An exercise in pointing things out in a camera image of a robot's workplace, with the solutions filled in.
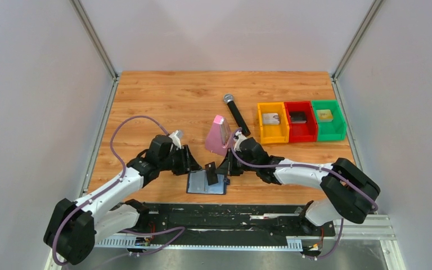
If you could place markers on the red plastic bin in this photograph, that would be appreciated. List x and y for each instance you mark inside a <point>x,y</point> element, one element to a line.
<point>303,126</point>

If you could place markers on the pink metronome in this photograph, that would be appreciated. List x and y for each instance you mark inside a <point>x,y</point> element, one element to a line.
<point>218,136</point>

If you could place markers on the black cards in red bin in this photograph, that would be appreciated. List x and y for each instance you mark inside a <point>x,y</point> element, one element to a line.
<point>297,117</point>

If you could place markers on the green plastic bin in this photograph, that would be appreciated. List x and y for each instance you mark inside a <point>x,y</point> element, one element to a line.
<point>329,130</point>

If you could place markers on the black VIP card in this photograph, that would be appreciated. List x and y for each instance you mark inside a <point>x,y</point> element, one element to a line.
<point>211,175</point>

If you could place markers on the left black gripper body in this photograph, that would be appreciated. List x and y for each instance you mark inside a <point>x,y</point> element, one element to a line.
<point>175,158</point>

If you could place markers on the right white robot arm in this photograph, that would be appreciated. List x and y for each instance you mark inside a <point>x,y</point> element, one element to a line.
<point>350,193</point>

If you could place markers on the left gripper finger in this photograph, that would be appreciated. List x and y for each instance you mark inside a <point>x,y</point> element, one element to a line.
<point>189,162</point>
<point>186,169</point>

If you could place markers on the black microphone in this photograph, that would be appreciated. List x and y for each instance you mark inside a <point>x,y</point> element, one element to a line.
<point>230,102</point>

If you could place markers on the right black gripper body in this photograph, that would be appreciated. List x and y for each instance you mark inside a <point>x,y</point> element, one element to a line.
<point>243,169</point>

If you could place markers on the yellow plastic bin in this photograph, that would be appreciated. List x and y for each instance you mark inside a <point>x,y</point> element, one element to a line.
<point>271,134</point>

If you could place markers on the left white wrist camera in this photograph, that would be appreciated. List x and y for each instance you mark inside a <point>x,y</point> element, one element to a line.
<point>176,137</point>

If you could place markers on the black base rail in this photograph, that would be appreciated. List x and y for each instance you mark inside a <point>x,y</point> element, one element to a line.
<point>231,225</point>

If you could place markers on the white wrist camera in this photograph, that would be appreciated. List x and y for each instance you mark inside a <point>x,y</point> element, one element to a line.
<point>238,139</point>
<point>176,137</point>

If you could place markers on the blue leather card holder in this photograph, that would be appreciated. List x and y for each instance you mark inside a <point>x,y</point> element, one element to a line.
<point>197,183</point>

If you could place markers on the white cards in yellow bin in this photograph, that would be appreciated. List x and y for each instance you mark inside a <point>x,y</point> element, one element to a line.
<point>271,118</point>

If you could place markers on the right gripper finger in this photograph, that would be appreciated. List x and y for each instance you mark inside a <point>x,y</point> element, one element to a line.
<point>233,161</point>
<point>225,167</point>

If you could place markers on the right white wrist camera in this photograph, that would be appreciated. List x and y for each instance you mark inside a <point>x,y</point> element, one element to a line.
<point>238,139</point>

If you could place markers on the gold cards in green bin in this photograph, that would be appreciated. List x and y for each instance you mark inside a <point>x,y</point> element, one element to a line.
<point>324,115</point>

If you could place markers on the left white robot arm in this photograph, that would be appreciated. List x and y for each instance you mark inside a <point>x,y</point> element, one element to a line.
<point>76,226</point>

